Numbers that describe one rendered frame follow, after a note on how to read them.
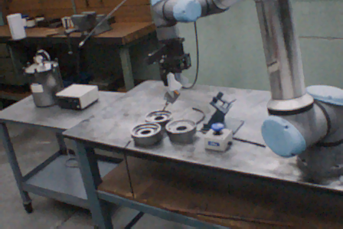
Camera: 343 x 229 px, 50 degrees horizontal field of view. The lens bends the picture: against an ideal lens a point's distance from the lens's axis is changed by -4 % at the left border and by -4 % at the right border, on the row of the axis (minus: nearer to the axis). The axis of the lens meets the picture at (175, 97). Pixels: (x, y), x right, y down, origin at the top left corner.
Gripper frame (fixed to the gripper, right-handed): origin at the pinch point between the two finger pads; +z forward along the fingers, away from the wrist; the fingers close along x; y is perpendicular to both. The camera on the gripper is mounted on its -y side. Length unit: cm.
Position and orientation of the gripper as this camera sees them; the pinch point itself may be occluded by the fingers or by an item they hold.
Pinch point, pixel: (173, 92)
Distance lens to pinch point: 138.8
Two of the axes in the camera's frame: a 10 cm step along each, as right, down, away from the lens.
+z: 1.6, 9.3, 3.4
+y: 8.4, 0.5, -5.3
